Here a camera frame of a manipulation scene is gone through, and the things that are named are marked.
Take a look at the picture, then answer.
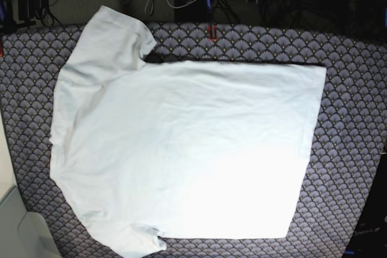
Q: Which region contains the white T-shirt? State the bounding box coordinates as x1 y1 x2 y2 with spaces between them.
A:
50 6 327 257

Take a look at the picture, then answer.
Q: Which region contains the red black table clamp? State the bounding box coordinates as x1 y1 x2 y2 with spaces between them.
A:
207 25 218 41

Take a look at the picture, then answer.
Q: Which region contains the black box under table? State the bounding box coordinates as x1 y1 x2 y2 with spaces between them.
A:
174 0 207 23

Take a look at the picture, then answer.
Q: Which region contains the patterned fan-print tablecloth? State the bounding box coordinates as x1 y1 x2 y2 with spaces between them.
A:
1 23 386 257

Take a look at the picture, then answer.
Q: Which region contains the white plastic bin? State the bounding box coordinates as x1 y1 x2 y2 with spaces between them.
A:
1 182 61 257

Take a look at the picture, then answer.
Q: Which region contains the black computer case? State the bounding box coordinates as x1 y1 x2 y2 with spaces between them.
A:
343 153 386 257

